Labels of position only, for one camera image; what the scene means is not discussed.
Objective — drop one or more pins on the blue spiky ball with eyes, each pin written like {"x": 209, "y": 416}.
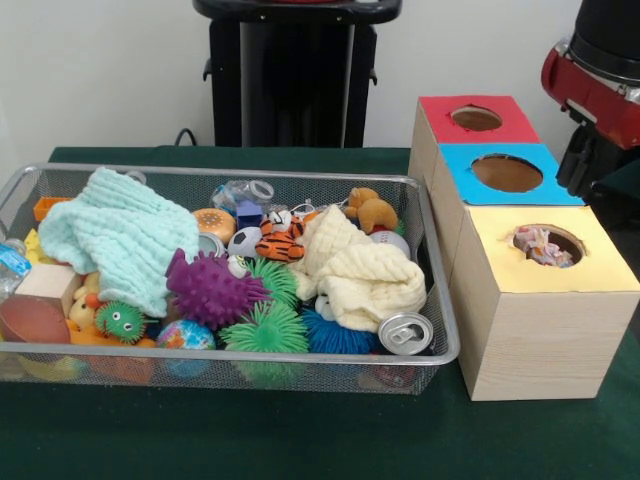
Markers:
{"x": 340, "y": 337}

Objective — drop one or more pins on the mint green cloth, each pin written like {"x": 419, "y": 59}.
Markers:
{"x": 120, "y": 240}

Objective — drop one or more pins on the pale yellow cloth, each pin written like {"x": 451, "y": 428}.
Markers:
{"x": 360, "y": 275}

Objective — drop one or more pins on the small green ball with eyes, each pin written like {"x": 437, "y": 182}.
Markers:
{"x": 120, "y": 320}

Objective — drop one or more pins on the colourful patterned fabric toy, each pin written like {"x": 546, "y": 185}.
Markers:
{"x": 542, "y": 247}

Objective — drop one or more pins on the orange bear plush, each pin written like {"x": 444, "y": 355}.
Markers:
{"x": 370, "y": 210}

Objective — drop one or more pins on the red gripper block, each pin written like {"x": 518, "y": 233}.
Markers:
{"x": 595, "y": 100}

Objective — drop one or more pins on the dark green table cloth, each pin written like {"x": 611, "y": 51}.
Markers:
{"x": 300, "y": 440}

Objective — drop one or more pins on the tiger plush toy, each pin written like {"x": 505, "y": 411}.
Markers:
{"x": 280, "y": 240}

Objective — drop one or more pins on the silver drink can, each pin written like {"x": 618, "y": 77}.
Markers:
{"x": 405, "y": 333}

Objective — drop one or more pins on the clear mesh bin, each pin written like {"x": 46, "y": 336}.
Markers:
{"x": 60, "y": 180}

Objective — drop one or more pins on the purple spiky ball with eyes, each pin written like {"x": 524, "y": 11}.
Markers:
{"x": 212, "y": 290}

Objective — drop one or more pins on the large green spiky ball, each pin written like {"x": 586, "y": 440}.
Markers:
{"x": 265, "y": 332}

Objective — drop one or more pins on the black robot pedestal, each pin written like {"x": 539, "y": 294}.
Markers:
{"x": 290, "y": 90}

